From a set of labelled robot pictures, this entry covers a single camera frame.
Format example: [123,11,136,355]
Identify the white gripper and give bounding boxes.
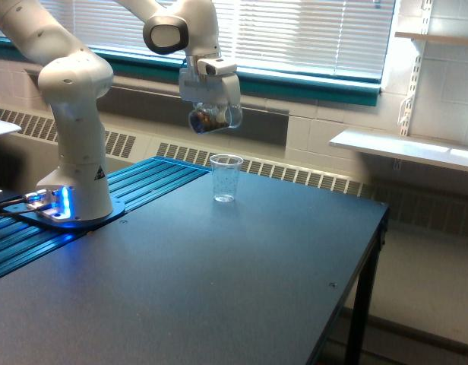
[179,68,241,124]

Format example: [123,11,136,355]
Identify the clear plastic cup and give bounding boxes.
[188,103,242,135]
[210,154,244,202]

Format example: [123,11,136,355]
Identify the brown almonds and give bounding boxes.
[188,109,229,134]

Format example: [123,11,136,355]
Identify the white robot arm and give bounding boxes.
[0,1,242,225]

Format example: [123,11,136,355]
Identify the clear plastic cup on table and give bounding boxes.
[210,154,244,202]

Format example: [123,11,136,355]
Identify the white window blinds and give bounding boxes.
[0,0,395,79]

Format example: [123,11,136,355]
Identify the baseboard radiator heater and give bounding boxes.
[0,106,468,239]

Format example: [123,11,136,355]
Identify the white object left edge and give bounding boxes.
[0,120,22,136]

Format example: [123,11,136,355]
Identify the black table leg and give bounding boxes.
[344,217,388,364]

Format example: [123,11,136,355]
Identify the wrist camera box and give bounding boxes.
[197,58,237,76]

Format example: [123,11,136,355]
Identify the white shelf rail bracket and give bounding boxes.
[394,0,434,137]

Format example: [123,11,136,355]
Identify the white wall shelf upper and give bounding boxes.
[394,31,468,46]

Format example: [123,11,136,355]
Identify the white wall shelf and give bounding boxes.
[329,129,468,172]
[394,31,468,46]

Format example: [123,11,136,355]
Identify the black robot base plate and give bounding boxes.
[4,200,125,231]

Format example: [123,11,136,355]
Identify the white wall shelf lower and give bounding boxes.
[329,129,468,172]

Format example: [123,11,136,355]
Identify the blue aluminium rail plate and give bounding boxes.
[0,159,209,278]

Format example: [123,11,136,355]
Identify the black cables at base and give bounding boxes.
[0,192,41,217]

